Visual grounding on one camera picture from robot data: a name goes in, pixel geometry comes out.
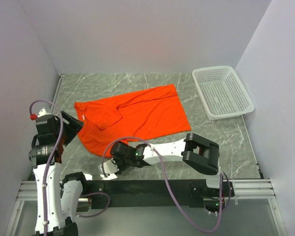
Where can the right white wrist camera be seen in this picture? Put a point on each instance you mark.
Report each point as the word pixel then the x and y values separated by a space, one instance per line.
pixel 108 171

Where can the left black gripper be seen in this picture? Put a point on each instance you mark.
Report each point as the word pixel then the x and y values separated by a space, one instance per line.
pixel 72 126

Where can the white plastic mesh basket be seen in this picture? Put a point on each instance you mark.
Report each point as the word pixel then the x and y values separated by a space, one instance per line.
pixel 222 92

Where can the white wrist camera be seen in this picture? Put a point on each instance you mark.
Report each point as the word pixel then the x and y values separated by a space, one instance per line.
pixel 108 171
pixel 42 115

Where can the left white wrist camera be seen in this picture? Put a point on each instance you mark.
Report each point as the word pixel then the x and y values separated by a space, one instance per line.
pixel 42 115

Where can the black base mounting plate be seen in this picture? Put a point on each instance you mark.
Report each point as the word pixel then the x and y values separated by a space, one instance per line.
pixel 154 193

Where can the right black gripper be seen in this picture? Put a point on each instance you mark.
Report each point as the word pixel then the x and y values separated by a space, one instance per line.
pixel 116 151

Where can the orange t shirt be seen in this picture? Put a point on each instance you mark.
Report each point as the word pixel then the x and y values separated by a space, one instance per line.
pixel 146 114

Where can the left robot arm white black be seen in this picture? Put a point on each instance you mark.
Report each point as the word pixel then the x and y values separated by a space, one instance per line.
pixel 57 199

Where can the aluminium rail frame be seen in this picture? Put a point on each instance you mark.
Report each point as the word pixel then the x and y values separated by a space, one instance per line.
pixel 243 180

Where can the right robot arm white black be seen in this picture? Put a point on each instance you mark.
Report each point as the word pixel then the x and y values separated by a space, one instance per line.
pixel 200 153

